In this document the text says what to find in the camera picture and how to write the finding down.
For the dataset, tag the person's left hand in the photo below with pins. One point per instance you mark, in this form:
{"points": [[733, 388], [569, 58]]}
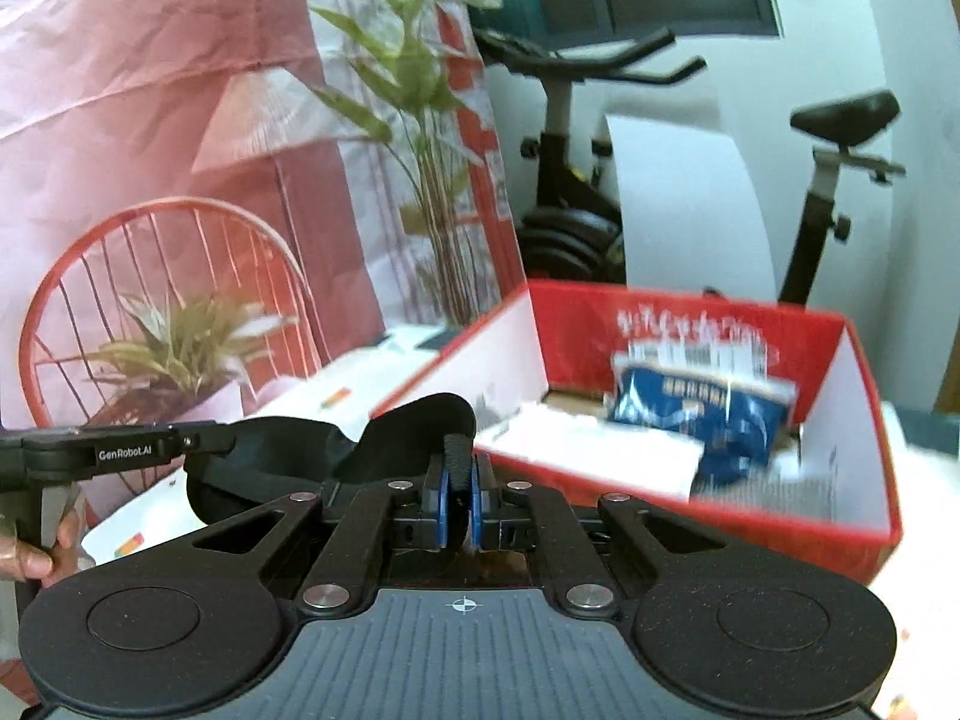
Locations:
{"points": [[30, 559]]}

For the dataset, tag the wall poster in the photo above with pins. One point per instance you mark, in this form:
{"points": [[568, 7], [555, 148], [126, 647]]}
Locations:
{"points": [[150, 127]]}

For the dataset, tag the blue snack packet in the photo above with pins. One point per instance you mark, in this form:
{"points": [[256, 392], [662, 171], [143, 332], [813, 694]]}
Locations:
{"points": [[697, 409]]}

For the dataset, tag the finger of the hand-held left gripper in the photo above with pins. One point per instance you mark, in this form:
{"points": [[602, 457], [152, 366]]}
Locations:
{"points": [[210, 441]]}

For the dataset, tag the black fabric mask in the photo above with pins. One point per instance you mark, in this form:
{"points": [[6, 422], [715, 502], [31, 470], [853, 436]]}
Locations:
{"points": [[420, 420]]}

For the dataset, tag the red cardboard box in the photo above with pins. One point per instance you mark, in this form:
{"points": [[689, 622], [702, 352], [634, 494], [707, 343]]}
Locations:
{"points": [[577, 330]]}

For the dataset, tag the clear plastic bag dark garment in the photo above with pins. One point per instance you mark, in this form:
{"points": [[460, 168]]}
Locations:
{"points": [[585, 442]]}

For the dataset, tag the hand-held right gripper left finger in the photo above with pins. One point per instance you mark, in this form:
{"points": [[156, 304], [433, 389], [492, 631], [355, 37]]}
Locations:
{"points": [[442, 499]]}

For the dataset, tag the white board sheet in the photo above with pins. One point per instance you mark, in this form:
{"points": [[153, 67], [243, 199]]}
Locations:
{"points": [[682, 202]]}

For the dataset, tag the white patterned tablecloth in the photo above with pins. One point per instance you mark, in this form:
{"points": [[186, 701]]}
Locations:
{"points": [[360, 382]]}

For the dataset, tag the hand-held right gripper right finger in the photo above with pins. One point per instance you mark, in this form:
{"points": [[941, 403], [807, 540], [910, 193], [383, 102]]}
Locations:
{"points": [[475, 499]]}

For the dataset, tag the black exercise bike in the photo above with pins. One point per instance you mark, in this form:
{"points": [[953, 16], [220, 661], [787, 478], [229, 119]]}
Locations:
{"points": [[806, 240]]}

